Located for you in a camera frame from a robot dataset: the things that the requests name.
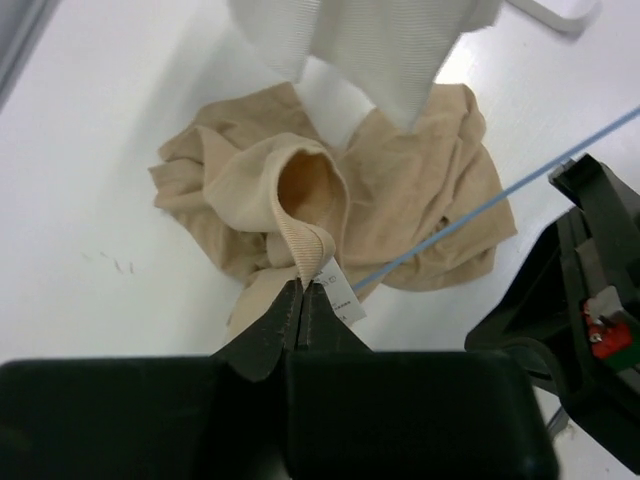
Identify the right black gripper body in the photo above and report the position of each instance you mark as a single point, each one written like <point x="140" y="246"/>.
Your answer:
<point x="570" y="318"/>

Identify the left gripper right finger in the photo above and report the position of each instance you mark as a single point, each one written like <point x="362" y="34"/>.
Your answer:
<point x="353" y="413"/>

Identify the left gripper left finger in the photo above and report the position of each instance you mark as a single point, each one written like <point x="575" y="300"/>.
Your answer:
<point x="187" y="417"/>

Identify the blue wire hanger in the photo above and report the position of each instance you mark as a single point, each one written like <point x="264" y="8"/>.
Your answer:
<point x="559" y="160"/>

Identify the beige t shirt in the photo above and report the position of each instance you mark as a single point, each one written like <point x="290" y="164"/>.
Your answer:
<point x="269" y="202"/>

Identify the white cloth on hanger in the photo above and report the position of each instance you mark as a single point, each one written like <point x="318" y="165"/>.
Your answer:
<point x="391" y="50"/>

